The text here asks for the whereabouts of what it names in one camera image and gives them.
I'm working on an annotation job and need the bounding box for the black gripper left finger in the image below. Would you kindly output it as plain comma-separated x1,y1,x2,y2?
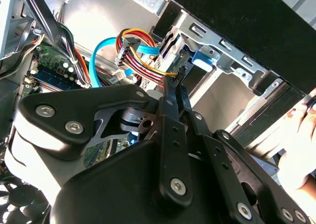
17,76,194,206

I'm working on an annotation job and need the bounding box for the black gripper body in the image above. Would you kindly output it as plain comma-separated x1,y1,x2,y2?
49,137,247,224

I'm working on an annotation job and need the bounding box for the red orange power wire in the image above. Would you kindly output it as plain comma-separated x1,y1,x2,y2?
115,28,186,89

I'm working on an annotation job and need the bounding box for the person's hand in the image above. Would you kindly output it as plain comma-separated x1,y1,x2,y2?
276,87,316,190

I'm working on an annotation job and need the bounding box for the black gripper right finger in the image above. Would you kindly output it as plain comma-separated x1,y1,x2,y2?
176,82,312,224

